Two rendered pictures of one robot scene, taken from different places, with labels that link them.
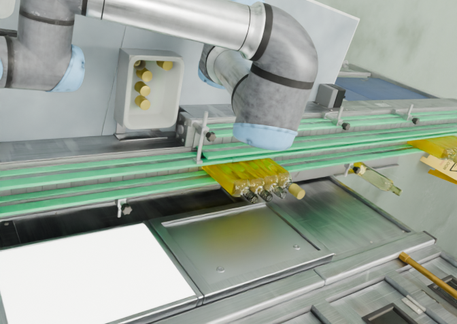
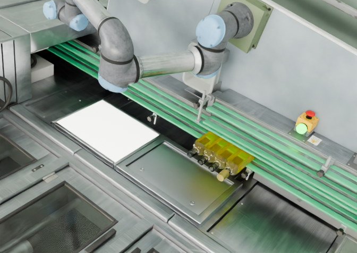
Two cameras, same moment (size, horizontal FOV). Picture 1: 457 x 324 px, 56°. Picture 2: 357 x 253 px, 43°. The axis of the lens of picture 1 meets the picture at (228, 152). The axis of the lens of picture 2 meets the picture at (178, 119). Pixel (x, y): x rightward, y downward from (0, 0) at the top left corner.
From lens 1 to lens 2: 170 cm
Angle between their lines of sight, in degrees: 61
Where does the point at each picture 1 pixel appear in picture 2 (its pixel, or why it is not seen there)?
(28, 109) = (156, 51)
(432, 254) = not seen: outside the picture
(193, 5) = (88, 9)
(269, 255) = (171, 190)
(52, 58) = (67, 15)
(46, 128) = not seen: hidden behind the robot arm
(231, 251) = (162, 172)
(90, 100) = not seen: hidden behind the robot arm
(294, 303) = (139, 208)
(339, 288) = (169, 232)
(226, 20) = (93, 18)
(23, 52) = (63, 10)
